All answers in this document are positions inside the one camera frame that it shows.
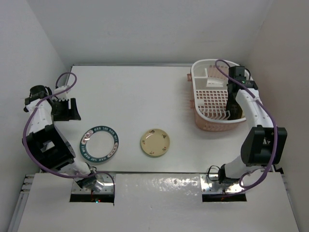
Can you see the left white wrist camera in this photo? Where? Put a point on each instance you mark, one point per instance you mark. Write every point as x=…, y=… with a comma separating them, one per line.
x=62, y=93

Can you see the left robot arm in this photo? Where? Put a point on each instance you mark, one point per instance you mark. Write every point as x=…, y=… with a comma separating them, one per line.
x=46, y=144

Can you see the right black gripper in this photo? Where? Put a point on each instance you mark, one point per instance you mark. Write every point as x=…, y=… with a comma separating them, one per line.
x=231, y=99

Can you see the metal mounting bracket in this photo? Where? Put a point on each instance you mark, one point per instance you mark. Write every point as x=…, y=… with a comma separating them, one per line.
x=101, y=184
x=211, y=187

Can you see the brown plate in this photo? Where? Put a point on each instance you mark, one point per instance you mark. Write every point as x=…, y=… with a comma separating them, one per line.
x=234, y=109

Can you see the dark rimmed plate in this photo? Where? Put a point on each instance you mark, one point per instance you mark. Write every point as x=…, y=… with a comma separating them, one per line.
x=99, y=144

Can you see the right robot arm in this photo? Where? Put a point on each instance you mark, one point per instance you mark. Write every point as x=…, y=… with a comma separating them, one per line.
x=264, y=143

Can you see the right metal mounting bracket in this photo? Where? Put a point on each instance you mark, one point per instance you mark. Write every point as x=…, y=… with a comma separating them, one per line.
x=211, y=187

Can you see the left metal mounting bracket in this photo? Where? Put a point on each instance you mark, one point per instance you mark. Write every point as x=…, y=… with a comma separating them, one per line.
x=101, y=184

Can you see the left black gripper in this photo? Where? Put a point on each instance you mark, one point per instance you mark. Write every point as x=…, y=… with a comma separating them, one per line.
x=71, y=114

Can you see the white pink dish rack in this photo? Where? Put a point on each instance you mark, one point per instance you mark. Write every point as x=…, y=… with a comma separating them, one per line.
x=209, y=96

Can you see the beige plate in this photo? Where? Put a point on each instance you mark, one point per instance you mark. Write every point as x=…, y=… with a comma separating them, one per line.
x=155, y=142

